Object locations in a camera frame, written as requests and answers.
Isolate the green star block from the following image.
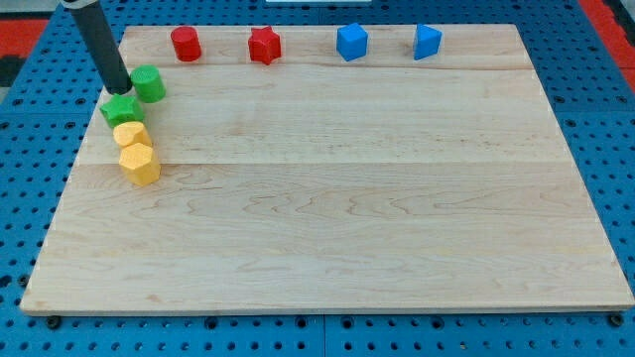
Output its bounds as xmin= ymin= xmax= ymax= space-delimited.
xmin=99 ymin=94 xmax=145 ymax=129

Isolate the yellow heart block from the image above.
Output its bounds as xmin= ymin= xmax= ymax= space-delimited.
xmin=113 ymin=121 xmax=153 ymax=149

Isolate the green cylinder block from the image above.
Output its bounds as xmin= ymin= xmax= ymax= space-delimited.
xmin=130 ymin=64 xmax=166 ymax=103

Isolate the light wooden board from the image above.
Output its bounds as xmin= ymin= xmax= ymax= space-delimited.
xmin=21 ymin=24 xmax=634 ymax=316

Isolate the red star block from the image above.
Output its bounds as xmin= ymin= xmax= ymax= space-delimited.
xmin=248 ymin=26 xmax=282 ymax=65

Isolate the yellow hexagon block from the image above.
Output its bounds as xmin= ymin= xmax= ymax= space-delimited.
xmin=119 ymin=143 xmax=161 ymax=186

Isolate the red cylinder block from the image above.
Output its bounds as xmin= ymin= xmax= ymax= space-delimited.
xmin=170 ymin=26 xmax=202 ymax=61

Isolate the blue cube block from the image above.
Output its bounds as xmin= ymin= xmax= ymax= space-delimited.
xmin=336 ymin=23 xmax=368 ymax=61

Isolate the blue triangular prism block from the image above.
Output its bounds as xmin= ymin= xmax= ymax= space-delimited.
xmin=413 ymin=24 xmax=443 ymax=60

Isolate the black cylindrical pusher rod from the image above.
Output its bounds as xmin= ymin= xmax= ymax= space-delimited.
xmin=61 ymin=0 xmax=133 ymax=94

